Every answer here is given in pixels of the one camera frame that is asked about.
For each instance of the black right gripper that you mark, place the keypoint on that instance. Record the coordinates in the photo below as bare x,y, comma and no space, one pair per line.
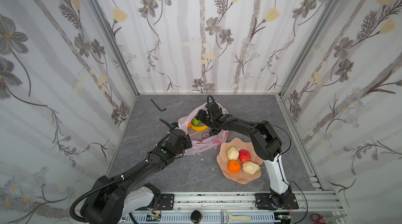
207,117

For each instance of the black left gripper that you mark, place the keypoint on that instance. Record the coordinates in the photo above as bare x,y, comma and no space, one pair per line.
181,134

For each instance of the green fake fruit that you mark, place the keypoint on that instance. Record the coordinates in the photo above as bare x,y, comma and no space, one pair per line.
195,122

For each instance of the pink plastic bag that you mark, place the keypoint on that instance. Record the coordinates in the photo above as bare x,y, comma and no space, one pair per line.
201,140

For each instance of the beige fake fruit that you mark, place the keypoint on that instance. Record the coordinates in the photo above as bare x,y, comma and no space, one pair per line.
233,153

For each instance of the red fake apple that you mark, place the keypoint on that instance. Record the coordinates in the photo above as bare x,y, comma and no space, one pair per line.
244,156

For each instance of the orange fake orange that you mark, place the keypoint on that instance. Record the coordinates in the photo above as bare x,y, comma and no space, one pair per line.
234,166

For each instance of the beige fake bread roll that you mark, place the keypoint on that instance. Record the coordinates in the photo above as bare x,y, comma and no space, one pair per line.
250,168

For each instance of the peach leaf-shaped plate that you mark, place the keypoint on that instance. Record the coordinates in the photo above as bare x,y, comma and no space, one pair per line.
240,177

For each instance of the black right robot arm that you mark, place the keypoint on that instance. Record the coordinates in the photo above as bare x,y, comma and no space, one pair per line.
267,146

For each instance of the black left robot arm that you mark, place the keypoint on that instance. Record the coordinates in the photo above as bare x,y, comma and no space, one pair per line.
104,203

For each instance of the dark fake grape bunch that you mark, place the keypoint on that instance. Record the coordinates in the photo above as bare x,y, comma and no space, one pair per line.
214,132

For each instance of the yellow fake banana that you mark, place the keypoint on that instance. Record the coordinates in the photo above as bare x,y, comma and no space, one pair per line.
199,128

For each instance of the black hex key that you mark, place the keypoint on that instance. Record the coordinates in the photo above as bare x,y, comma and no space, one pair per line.
157,106

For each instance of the black round knob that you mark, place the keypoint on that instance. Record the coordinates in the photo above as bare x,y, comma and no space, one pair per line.
196,217

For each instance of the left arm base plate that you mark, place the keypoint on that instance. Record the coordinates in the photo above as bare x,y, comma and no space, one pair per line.
160,203

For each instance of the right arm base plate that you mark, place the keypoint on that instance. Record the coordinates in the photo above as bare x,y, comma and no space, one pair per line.
264,201

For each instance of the white slotted cable duct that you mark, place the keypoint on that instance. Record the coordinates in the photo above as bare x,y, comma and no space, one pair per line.
207,218

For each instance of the aluminium mounting rail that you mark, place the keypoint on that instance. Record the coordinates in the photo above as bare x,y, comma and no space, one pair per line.
307,201

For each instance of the red handled scissors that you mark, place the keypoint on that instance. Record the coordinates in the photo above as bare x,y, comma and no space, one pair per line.
319,219

